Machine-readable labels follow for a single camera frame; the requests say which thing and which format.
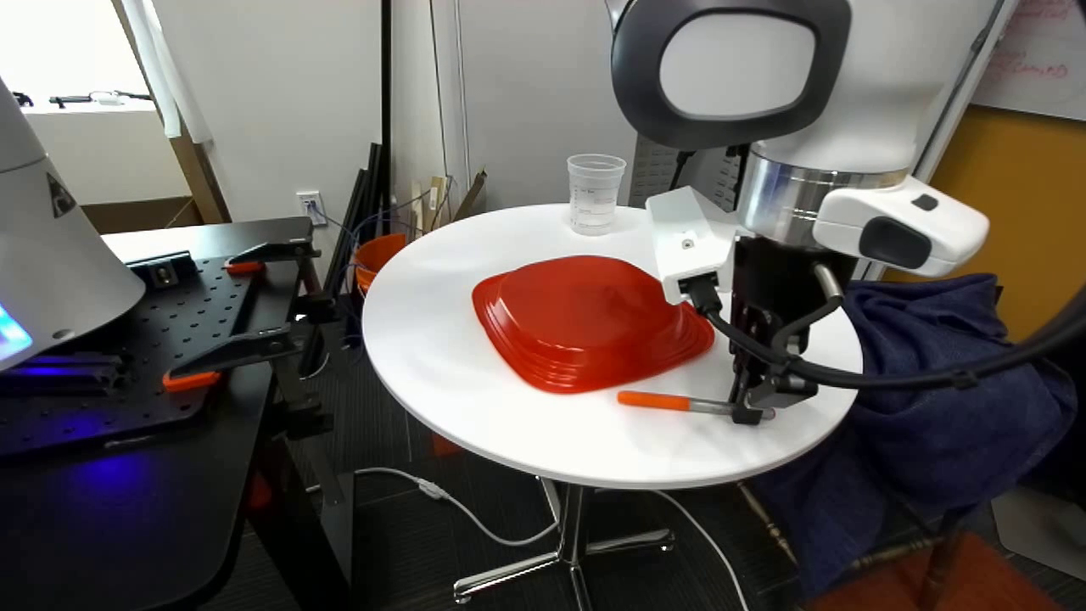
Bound orange and grey pen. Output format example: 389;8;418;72
616;387;741;416

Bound orange bucket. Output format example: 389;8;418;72
352;230;413;298

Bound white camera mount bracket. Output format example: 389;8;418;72
640;187;741;307

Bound navy blue cloth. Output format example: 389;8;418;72
750;271;1079;596

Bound whiteboard with writing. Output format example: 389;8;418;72
979;0;1086;121

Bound brown cardboard piece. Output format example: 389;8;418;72
77;133;234;234

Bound black clamp orange handle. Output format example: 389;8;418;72
159;319;332;397
221;238;319;283

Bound clear plastic cup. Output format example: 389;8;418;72
562;149;630;238

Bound white wall outlet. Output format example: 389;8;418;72
294;187;332;226

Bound round white table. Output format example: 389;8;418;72
361;200;867;607

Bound white floor cable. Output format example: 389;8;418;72
352;461;567;554
660;490;755;611

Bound wooden sticks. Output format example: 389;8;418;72
403;167;489;234

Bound bright window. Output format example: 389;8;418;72
0;0;156;113

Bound black breadboard table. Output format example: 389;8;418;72
0;217;344;611

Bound black leaning poles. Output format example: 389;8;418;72
325;138;394;298

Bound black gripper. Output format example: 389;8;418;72
728;234;846;427

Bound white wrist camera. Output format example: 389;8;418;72
812;180;996;283

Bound red square plate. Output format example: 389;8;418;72
467;255;721;397

